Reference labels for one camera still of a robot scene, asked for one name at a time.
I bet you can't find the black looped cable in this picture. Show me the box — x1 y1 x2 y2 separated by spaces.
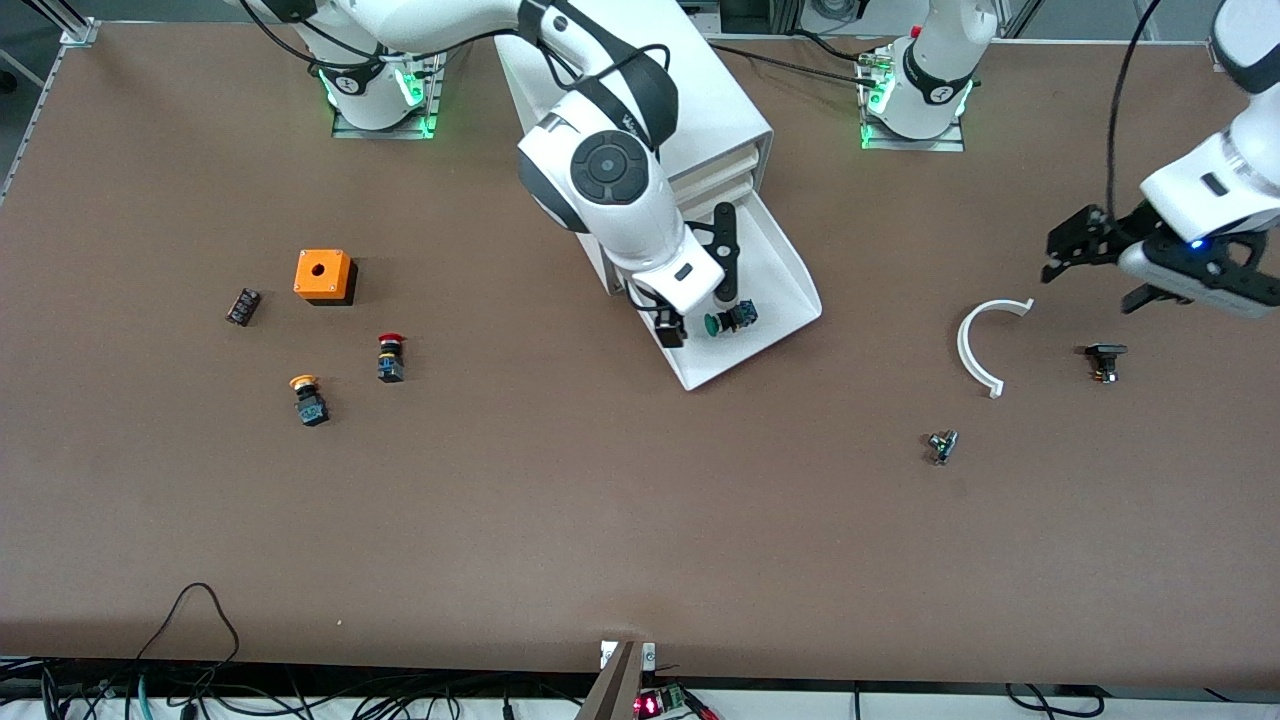
135 583 241 666

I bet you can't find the green push button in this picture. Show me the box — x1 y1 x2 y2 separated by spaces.
703 300 759 338

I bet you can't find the black cable across table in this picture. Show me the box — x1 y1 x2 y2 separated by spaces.
705 40 886 86

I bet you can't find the white lowest cabinet drawer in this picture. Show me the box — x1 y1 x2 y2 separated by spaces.
640 190 824 391

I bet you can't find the yellow push button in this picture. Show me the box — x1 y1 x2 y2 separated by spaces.
289 374 330 428

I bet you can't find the black switch component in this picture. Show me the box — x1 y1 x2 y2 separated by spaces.
1085 343 1129 385

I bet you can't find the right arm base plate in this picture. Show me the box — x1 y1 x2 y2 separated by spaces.
332 28 446 139

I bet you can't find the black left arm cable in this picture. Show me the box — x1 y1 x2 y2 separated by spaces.
1105 0 1166 216

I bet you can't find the orange box with hole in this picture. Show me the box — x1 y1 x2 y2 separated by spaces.
293 249 358 307

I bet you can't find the grey camera stand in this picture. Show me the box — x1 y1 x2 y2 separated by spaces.
575 640 643 720

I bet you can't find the white highest cabinet drawer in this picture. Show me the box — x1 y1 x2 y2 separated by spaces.
672 143 761 189

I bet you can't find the circuit board with red light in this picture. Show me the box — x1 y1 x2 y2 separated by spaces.
633 685 721 720

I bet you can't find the white curved plastic part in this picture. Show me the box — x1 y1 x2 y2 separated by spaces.
957 298 1035 400

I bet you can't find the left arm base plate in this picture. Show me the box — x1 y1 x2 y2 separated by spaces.
858 45 966 153

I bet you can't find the white middle cabinet drawer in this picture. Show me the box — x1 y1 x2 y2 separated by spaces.
675 170 756 213

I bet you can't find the white drawer cabinet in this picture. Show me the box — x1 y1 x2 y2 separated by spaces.
494 0 774 296

